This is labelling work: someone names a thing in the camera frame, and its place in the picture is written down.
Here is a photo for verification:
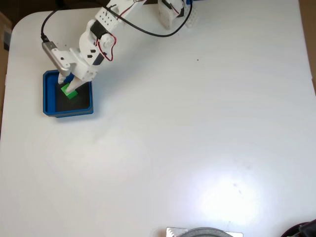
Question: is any silver metal bracket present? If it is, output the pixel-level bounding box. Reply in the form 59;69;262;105
165;226;244;237

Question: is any green cube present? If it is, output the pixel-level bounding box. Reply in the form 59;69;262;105
60;82;79;100

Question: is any blue square box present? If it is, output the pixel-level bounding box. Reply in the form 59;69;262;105
42;70;95;119

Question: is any black cable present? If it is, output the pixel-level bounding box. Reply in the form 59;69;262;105
40;0;195;44

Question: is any silver camera box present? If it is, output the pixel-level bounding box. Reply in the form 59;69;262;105
41;41;75;78

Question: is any grey round object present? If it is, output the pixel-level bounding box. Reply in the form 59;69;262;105
182;227;231;237

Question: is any dark round object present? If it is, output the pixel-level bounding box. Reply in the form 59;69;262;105
280;219;316;237

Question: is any red wire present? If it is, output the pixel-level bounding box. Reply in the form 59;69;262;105
97;34;117;62
165;0;180;15

